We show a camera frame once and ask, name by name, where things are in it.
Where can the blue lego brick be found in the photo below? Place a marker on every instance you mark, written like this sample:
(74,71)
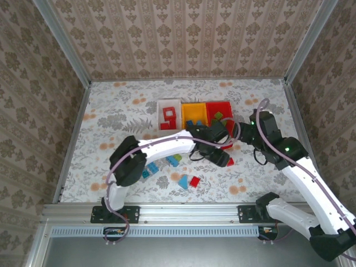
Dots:
(172,161)
(199,123)
(190,123)
(153,168)

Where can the long green lego brick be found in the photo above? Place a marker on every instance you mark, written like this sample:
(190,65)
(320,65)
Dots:
(215,121)

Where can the clear plastic container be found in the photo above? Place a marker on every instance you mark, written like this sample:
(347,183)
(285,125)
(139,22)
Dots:
(160,105)

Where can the red lego brick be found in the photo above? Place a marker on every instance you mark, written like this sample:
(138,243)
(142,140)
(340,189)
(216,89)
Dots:
(195,181)
(231,162)
(173,123)
(164,126)
(168,109)

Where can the floral table cover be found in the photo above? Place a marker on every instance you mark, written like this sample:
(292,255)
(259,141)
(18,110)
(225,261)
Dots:
(125,105)

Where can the grey metal shelf panel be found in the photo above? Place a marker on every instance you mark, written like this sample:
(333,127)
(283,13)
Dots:
(180,253)

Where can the small green lego brick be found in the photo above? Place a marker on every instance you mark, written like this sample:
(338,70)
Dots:
(218,114)
(178,157)

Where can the small teal lego brick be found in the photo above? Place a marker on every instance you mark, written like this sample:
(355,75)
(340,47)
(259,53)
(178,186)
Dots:
(145,174)

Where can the aluminium side rail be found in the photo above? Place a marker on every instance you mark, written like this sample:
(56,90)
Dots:
(299,119)
(73,139)

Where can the blue wedge lego piece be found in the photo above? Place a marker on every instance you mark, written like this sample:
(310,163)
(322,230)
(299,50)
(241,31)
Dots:
(183,183)

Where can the aluminium frame post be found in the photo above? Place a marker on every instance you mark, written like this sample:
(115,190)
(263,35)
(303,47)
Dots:
(67,44)
(308,41)

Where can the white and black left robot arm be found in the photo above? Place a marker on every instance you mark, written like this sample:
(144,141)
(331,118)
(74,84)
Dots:
(167,146)

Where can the red plastic container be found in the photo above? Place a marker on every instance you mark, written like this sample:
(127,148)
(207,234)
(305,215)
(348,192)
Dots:
(214,107)

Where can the yellow plastic container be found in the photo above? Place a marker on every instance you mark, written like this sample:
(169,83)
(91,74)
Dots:
(193,112)

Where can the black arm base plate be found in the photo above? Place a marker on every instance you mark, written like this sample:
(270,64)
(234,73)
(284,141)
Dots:
(246,214)
(133,214)

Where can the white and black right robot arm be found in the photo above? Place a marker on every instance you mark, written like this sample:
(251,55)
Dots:
(303,178)

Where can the long aluminium mounting rail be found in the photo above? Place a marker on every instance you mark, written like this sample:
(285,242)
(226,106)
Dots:
(189,212)

